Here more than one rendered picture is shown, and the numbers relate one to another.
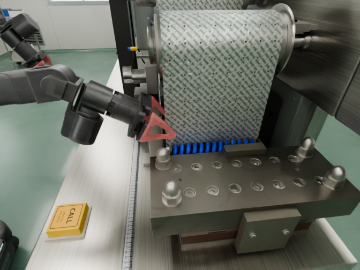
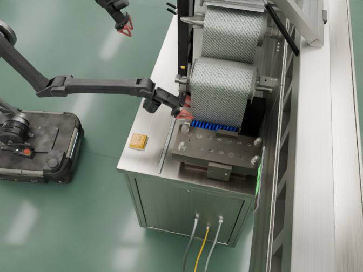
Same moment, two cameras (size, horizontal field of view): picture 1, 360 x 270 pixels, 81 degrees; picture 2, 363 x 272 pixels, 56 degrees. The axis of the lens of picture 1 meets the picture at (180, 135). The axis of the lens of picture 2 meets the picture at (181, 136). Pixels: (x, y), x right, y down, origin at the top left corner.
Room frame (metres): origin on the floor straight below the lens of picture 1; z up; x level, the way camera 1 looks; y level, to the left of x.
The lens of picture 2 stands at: (-0.49, -0.24, 2.30)
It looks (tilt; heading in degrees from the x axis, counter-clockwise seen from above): 56 degrees down; 19
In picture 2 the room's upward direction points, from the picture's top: straight up
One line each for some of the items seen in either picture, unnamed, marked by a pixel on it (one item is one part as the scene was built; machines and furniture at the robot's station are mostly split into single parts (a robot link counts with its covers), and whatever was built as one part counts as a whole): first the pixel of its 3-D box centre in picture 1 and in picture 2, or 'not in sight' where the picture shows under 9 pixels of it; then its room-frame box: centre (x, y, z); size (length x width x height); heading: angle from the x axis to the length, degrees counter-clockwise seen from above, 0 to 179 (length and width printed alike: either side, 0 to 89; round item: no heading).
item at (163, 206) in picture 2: not in sight; (221, 65); (1.42, 0.10, 0.43); 2.52 x 0.64 x 0.86; 7
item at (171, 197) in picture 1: (171, 190); (182, 145); (0.25, 0.02, 1.05); 0.04 x 0.04 x 0.04
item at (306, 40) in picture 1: (289, 42); (263, 87); (0.51, -0.25, 1.25); 0.07 x 0.04 x 0.04; 97
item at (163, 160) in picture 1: (163, 156); (185, 127); (0.35, 0.04, 1.05); 0.04 x 0.04 x 0.04
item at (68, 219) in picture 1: (68, 219); (138, 140); (0.29, 0.26, 0.91); 0.07 x 0.07 x 0.02; 7
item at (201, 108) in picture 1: (215, 113); (216, 111); (0.43, -0.08, 1.11); 0.23 x 0.01 x 0.18; 97
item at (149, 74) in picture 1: (148, 118); (185, 98); (0.51, 0.09, 1.05); 0.06 x 0.05 x 0.31; 97
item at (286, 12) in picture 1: (273, 42); (254, 86); (0.51, -0.21, 1.25); 0.15 x 0.01 x 0.15; 7
